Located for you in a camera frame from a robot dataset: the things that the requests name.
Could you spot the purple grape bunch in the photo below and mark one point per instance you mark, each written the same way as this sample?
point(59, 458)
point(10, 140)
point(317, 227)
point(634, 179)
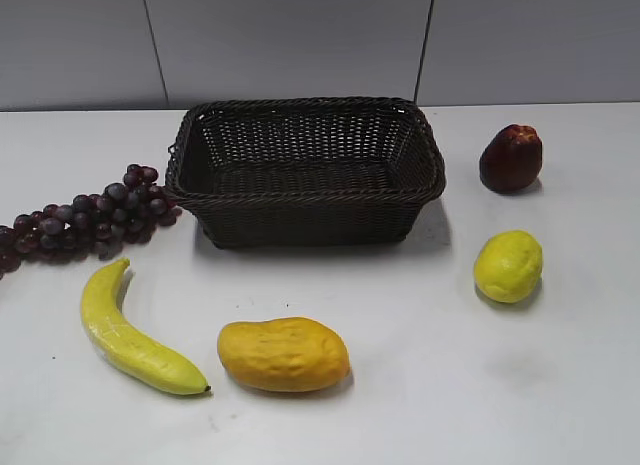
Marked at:
point(125, 212)

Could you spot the black woven basket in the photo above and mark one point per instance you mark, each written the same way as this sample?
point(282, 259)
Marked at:
point(319, 171)

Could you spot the orange yellow mango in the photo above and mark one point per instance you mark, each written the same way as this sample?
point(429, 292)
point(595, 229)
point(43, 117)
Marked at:
point(286, 355)

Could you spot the yellow lemon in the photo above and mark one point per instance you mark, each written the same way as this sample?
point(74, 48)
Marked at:
point(509, 266)

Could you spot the dark red apple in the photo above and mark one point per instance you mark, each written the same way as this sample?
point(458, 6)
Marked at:
point(513, 159)

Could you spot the yellow banana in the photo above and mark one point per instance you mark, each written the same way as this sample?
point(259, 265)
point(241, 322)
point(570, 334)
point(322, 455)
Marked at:
point(128, 349)

